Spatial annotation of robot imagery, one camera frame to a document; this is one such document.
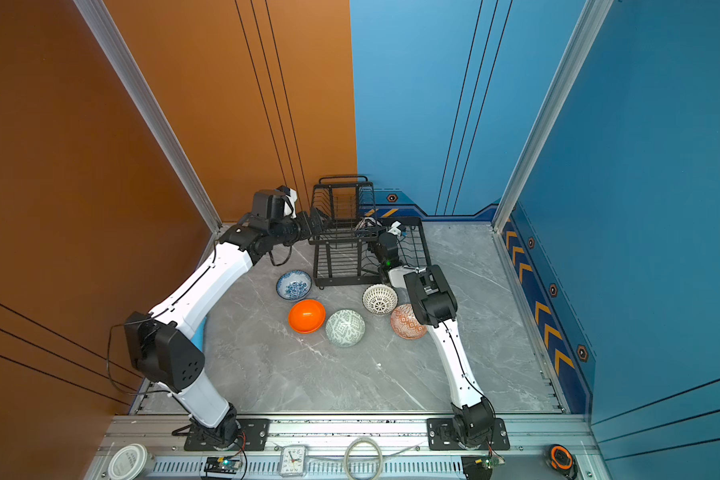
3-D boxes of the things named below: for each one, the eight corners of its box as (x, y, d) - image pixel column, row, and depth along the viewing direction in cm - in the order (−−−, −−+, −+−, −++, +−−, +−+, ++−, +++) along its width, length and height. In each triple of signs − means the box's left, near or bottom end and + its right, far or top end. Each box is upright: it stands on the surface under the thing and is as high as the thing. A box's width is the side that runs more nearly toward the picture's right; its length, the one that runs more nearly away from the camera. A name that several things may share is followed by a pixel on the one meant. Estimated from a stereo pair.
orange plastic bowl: (289, 336, 92) (285, 329, 88) (294, 306, 98) (291, 298, 95) (324, 336, 92) (321, 329, 88) (327, 306, 98) (325, 298, 95)
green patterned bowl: (326, 347, 89) (324, 341, 86) (329, 316, 96) (327, 309, 92) (365, 347, 89) (365, 341, 86) (365, 316, 96) (365, 309, 92)
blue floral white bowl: (277, 300, 99) (273, 293, 96) (282, 277, 105) (279, 270, 102) (311, 300, 99) (309, 293, 96) (314, 277, 105) (312, 270, 102)
